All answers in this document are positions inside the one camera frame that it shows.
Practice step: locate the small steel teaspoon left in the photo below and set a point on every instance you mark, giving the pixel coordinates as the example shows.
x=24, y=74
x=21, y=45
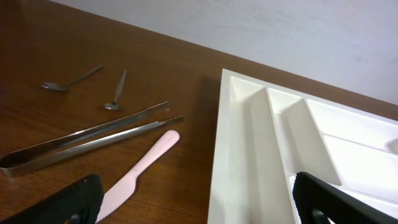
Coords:
x=66, y=87

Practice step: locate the pink plastic knife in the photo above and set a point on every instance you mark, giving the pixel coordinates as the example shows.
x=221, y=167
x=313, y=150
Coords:
x=124, y=188

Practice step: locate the small steel teaspoon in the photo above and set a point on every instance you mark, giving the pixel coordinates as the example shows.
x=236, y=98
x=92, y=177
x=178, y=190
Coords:
x=114, y=104
x=66, y=87

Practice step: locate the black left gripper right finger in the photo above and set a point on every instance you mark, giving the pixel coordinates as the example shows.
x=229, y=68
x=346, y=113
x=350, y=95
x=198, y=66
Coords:
x=318, y=202

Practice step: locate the white cutlery tray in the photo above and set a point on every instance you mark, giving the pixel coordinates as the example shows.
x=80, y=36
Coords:
x=267, y=133

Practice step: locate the small steel teaspoon right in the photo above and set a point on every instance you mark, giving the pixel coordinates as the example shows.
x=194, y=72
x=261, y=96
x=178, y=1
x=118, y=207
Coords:
x=114, y=104

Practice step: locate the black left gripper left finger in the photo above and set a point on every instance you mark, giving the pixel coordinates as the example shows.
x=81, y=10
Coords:
x=80, y=203

